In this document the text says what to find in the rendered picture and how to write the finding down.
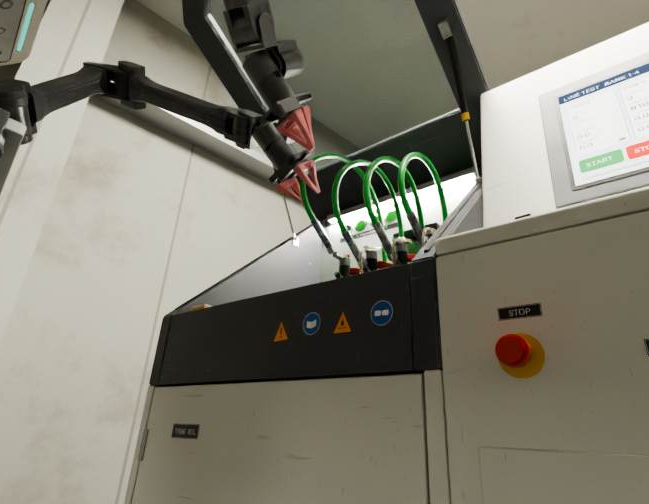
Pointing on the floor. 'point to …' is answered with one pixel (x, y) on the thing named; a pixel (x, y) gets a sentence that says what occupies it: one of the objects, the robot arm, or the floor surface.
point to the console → (552, 324)
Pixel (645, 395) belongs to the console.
